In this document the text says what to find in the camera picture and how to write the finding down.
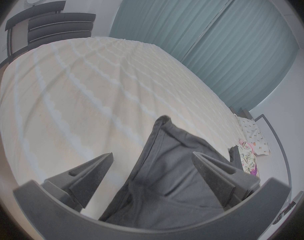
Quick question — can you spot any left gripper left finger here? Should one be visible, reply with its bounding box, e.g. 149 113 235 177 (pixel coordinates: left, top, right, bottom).
43 153 114 209

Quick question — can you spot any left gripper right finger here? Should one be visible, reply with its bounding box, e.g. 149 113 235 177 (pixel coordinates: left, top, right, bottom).
192 152 261 207

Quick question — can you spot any black T-shirt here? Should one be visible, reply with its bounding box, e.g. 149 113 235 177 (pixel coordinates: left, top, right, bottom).
99 115 261 231

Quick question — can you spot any bed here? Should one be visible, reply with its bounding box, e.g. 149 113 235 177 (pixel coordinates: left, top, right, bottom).
0 36 291 217

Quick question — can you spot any white printed garment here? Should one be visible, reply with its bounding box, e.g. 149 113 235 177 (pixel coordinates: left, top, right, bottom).
238 144 257 173

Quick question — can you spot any pink garment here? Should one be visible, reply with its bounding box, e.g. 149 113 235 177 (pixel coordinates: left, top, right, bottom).
240 139 255 154

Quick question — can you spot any white printed pillow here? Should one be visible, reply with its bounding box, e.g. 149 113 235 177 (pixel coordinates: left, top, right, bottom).
237 116 270 156

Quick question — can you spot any grey bedside table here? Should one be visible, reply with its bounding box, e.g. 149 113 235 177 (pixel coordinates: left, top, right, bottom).
230 106 252 121

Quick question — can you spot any blue-green curtain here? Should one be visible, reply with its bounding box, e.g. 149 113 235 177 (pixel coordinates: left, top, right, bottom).
109 0 252 62
182 0 299 112

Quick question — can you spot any dark grey chest of drawers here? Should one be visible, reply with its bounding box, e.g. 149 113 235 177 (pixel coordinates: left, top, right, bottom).
28 13 96 44

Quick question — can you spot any dark grey dressing table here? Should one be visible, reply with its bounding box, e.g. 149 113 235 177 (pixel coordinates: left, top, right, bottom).
6 0 67 57

